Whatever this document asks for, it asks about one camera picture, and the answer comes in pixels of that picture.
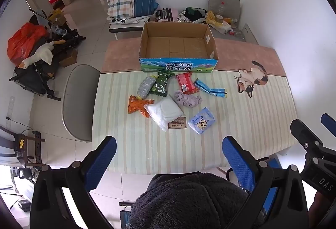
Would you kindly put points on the orange plastic bag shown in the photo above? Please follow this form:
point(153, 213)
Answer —
point(25, 43)

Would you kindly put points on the clear plastic bottle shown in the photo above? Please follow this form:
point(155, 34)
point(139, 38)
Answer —
point(221, 8)

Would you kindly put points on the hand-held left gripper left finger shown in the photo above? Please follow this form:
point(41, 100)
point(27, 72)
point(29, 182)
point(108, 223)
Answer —
point(102, 163)

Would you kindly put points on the blue and white packet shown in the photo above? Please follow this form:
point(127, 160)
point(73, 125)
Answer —
point(208, 88)

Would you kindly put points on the orange snack packet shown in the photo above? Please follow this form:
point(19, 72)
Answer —
point(137, 107)

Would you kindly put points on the black power strip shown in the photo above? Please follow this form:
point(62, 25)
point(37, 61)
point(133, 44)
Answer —
point(38, 147)

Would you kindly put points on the brown mat label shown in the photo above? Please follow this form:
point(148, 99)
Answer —
point(177, 123)

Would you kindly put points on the green wet wipe packet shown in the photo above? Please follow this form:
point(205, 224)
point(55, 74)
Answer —
point(160, 84)

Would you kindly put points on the black stroller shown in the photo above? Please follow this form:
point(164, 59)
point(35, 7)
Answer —
point(34, 79)

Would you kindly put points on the blue cat print tissue pack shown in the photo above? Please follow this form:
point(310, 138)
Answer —
point(202, 120)

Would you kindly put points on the white leaning panel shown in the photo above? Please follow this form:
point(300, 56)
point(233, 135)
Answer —
point(250, 35)

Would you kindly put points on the red snack packet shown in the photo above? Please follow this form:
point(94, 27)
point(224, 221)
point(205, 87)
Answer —
point(186, 83)

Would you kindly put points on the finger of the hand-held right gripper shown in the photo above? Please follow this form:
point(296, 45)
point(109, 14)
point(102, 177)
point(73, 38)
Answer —
point(304, 134)
point(329, 122)

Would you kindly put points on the white wall socket strip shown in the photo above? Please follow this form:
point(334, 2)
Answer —
point(10, 107)

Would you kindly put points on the yellow plastic bag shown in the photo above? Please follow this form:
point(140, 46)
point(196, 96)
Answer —
point(210, 19)

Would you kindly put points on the silver scrubber packet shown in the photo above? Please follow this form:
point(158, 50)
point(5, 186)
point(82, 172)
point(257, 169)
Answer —
point(145, 87)

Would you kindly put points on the folding bed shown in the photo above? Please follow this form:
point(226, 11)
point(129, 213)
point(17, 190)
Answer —
point(126, 25)

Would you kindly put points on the cardboard box with blue print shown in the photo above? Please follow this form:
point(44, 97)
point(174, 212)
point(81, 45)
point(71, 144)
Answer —
point(178, 46)

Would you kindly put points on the pink suitcase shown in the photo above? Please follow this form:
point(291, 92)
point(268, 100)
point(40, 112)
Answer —
point(166, 14)

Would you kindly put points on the small brown cardboard box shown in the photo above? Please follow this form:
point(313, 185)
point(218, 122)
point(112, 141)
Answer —
point(68, 58)

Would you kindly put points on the person's dark fleece clothing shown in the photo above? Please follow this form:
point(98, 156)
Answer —
point(189, 202)

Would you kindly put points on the purple cloth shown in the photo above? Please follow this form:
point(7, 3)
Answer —
point(187, 99)

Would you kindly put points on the yellow paper bag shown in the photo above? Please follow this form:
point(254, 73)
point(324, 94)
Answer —
point(56, 17)

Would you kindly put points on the white tissue box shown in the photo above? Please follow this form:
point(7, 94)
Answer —
point(221, 27)

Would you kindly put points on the white soft packet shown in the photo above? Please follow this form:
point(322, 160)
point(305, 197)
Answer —
point(164, 111)

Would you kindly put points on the brown tape roll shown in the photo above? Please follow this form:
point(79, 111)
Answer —
point(218, 19)

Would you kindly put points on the patterned bag with clothes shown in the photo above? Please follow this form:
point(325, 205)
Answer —
point(193, 14)

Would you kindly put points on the white goose plush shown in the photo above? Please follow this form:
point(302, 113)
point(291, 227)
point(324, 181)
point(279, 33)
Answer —
point(43, 54)

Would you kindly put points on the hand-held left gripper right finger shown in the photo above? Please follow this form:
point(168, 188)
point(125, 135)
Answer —
point(237, 163)

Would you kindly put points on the striped table mat with cat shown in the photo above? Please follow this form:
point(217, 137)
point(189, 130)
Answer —
point(249, 119)

